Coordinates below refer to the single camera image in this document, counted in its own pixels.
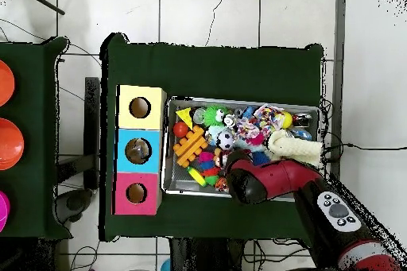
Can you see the orange bowl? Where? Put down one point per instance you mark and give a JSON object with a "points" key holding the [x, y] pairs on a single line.
{"points": [[5, 83], [9, 145]]}

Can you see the side table with green cloth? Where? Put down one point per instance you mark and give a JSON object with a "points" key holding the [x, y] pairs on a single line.
{"points": [[32, 175]]}

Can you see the yellow ball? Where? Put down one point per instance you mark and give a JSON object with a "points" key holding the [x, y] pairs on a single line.
{"points": [[287, 120]]}

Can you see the red ball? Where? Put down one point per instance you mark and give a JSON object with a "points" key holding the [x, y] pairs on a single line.
{"points": [[180, 130]]}

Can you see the green fuzzy toy with eyes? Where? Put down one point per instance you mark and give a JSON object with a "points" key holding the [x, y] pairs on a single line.
{"points": [[216, 116]]}

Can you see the yellow cheese wedge toy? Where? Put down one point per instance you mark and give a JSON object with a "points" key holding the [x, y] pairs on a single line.
{"points": [[185, 117]]}

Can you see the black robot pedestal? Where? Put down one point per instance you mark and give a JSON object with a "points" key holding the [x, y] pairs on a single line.
{"points": [[203, 258]]}

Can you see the cream waffle cloth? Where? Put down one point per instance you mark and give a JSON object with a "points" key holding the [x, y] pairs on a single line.
{"points": [[296, 149]]}

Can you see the wooden box with three holes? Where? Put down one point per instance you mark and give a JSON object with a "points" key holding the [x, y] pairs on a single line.
{"points": [[124, 156]]}

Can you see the black and white soccer ball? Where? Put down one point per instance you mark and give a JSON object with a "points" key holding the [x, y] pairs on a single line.
{"points": [[225, 139]]}

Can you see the orange striped tiger toy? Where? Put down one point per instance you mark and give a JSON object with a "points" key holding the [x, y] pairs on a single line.
{"points": [[220, 184]]}

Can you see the pink bowl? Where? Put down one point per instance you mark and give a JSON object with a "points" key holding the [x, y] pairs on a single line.
{"points": [[3, 210]]}

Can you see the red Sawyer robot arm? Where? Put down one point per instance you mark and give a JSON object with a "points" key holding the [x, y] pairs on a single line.
{"points": [[286, 182]]}

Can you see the orange plastic building block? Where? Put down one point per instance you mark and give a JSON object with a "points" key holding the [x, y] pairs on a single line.
{"points": [[190, 146]]}

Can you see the black rod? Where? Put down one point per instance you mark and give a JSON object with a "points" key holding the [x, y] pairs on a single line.
{"points": [[41, 1]]}

